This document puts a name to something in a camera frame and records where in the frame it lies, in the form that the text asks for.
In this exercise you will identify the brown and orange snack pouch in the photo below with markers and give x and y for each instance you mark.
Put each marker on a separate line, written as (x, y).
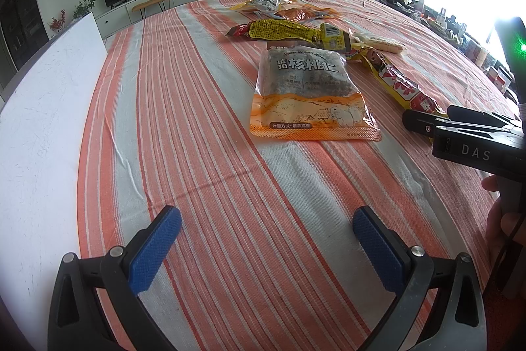
(312, 104)

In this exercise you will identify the long yellow snack packet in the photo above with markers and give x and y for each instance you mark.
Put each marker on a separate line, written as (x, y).
(283, 31)

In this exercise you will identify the white board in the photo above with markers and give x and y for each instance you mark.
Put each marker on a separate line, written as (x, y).
(41, 129)

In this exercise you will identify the green plant in white vase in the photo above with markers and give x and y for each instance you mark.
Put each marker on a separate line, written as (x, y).
(84, 9)

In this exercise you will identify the red flower plant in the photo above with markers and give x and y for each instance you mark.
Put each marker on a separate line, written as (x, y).
(57, 22)

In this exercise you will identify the wooden stool with metal legs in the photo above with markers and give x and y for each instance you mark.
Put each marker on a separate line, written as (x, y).
(150, 1)

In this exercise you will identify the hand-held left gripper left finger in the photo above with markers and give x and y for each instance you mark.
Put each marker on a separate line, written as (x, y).
(154, 248)

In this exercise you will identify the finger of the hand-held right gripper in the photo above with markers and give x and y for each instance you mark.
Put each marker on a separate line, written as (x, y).
(480, 118)
(419, 122)

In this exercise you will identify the yellow packet with red label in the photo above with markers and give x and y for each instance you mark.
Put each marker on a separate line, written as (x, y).
(394, 85)

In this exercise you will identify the clear-wrapped yellow cake bar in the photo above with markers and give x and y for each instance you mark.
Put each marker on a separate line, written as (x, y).
(382, 43)

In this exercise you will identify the person's right hand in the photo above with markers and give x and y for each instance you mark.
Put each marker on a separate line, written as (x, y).
(503, 227)

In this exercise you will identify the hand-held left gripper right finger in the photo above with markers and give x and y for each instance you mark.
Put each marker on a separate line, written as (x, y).
(378, 252)

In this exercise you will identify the orange striped tablecloth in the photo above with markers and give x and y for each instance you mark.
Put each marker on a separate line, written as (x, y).
(205, 149)

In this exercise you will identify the orange clear snack packet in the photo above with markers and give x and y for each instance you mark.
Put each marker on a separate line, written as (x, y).
(300, 13)

